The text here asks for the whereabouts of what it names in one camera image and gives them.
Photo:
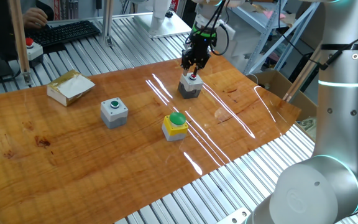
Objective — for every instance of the aluminium post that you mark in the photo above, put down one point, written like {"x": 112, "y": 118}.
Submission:
{"x": 107, "y": 21}

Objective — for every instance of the grey metal shelf rack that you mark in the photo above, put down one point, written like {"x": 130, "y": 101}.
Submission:
{"x": 265, "y": 37}

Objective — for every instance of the clear plastic bag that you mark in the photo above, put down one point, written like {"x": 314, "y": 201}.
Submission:
{"x": 309, "y": 126}

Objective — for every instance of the yellow box green mushroom button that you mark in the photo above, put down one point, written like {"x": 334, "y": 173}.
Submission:
{"x": 174, "y": 129}

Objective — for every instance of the gold and white paper box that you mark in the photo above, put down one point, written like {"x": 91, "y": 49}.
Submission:
{"x": 73, "y": 87}

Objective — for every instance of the dark sleeved forearm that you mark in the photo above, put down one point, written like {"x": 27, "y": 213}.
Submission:
{"x": 47, "y": 11}

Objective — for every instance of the white foam blocks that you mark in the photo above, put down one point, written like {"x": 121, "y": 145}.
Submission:
{"x": 241, "y": 43}

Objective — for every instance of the black case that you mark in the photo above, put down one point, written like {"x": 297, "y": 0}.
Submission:
{"x": 297, "y": 65}

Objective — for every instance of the emergency stop button box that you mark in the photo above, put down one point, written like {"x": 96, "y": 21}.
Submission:
{"x": 34, "y": 51}

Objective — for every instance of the open cardboard box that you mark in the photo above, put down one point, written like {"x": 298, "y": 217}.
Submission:
{"x": 304, "y": 105}

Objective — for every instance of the grey box red button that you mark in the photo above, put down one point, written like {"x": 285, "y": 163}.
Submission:
{"x": 190, "y": 88}

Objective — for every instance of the white stand with plate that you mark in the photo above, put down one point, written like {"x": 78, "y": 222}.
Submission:
{"x": 166, "y": 28}

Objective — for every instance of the person's bare hand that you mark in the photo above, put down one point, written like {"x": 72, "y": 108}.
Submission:
{"x": 35, "y": 18}

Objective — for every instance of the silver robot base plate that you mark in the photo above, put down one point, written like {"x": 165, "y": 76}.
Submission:
{"x": 232, "y": 217}

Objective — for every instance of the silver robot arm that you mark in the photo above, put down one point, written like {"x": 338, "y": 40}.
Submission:
{"x": 343, "y": 124}

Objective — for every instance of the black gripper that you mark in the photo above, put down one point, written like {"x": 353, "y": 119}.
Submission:
{"x": 201, "y": 48}

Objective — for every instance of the wood grain table mat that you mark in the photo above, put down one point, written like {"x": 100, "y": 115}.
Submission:
{"x": 73, "y": 161}

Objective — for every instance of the wooden post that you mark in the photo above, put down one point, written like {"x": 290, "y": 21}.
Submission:
{"x": 19, "y": 37}

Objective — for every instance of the grey box green button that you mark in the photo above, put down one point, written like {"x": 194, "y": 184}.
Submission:
{"x": 113, "y": 116}

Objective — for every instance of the black keyboard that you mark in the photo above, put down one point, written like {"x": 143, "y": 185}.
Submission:
{"x": 64, "y": 32}

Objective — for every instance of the light wooden pole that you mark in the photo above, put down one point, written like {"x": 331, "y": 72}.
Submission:
{"x": 301, "y": 76}

